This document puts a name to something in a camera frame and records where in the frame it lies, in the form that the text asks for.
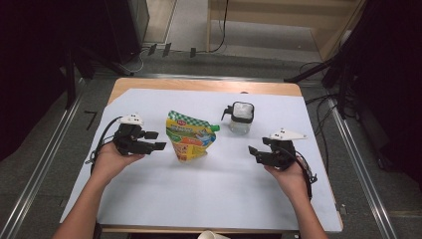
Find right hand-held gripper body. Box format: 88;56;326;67
256;127;308;171

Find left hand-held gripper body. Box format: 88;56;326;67
112;114;149;156

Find yellow green spout pouch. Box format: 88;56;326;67
165;110;221;163

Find glass jar with black lid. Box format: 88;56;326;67
221;101;256;135

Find person's right hand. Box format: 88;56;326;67
264;161;310;200

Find person's left hand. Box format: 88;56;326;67
92;142;146;183

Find white table sheet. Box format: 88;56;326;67
59;88;343;233

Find wooden table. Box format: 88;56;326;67
99;77;344;234

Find black tripod stand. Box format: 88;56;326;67
283;33;359;119

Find black cabinet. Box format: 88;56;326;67
78;0;150;66

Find dark curtain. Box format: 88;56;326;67
331;0;422;187
0;0;79;162

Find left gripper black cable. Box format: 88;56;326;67
85;116;123;175

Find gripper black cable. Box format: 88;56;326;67
85;116;123;175
294;150;318;201

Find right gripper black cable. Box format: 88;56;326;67
294;150;318;201

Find black floor cables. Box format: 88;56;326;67
299;60;347;175

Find white floor cable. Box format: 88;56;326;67
117;47;151;75

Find short metal floor rail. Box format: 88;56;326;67
93;73;287;84

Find long metal floor rail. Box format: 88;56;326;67
326;96;399;239
0;89;84;239

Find hanging black cable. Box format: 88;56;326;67
195;0;231;55

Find light wooden frame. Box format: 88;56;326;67
206;0;366;63

